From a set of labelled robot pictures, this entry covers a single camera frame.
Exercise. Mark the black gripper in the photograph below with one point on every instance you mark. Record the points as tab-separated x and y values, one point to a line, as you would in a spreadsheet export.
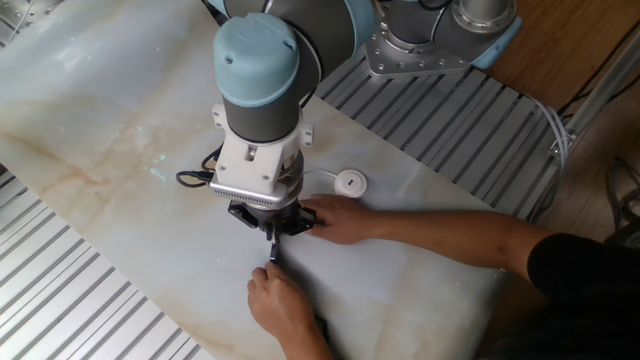
280	212

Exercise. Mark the dark grey USB docking station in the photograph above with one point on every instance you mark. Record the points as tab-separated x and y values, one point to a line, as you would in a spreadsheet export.
274	252

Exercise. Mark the white round USB hub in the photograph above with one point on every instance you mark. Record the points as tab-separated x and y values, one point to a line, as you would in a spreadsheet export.
350	184

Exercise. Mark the person's left forearm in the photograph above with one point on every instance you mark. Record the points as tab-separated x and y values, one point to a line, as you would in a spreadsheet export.
310	347

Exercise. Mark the person's right forearm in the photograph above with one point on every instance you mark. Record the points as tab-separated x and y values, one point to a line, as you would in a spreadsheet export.
460	240

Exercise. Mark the silver grey UR5 robot arm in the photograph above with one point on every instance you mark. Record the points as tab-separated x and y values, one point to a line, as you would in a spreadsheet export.
257	60

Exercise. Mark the person's right hand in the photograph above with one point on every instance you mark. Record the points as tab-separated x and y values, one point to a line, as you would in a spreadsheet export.
350	220

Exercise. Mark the person's left hand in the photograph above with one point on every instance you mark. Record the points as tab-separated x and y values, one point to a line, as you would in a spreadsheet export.
282	305

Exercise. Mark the silver plate with screws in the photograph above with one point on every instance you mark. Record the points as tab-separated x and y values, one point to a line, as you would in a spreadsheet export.
45	7

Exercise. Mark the black shirt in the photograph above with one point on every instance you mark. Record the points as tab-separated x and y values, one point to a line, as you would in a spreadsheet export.
590	265

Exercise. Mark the black chair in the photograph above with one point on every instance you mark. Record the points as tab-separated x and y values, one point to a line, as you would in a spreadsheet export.
625	210

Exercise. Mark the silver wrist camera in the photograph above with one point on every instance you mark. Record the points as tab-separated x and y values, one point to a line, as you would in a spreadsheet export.
245	192

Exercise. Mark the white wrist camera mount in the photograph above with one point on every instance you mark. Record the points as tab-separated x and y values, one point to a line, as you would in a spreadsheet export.
255	160

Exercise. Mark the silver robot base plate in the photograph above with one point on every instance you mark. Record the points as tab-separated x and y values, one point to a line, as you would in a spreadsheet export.
400	62

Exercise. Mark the aluminium frame post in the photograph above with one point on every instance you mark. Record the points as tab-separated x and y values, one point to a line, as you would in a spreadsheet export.
600	92

